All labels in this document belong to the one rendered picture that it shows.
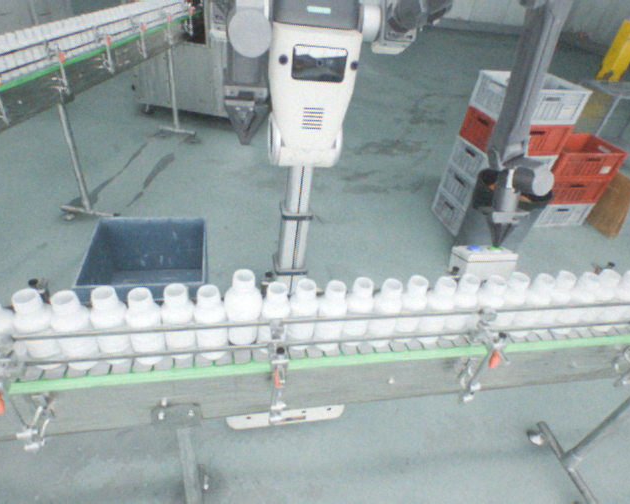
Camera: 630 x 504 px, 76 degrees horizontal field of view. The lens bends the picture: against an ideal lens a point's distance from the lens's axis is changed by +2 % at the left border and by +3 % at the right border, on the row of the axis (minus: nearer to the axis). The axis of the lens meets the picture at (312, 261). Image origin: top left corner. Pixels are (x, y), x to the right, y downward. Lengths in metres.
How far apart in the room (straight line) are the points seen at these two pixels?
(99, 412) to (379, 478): 1.24
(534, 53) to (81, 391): 1.04
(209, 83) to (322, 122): 3.30
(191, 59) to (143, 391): 3.85
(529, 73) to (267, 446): 1.59
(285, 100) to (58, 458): 1.58
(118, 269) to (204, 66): 3.19
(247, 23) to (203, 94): 3.91
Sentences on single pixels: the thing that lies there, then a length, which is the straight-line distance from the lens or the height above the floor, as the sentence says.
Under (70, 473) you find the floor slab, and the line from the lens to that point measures 1.96.
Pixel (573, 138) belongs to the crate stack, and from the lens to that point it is 4.15.
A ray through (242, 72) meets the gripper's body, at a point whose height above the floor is 1.51.
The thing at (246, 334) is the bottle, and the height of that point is 1.07.
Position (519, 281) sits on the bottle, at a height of 1.16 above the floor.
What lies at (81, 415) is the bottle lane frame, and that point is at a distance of 0.98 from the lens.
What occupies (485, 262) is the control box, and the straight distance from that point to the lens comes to 1.09.
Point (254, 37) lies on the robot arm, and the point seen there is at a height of 1.57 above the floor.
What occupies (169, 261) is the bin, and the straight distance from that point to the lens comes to 1.45.
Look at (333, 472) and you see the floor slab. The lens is 1.86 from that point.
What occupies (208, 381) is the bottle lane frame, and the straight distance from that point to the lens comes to 0.87.
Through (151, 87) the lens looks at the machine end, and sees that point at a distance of 4.72.
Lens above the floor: 1.69
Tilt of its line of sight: 39 degrees down
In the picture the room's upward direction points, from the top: 9 degrees clockwise
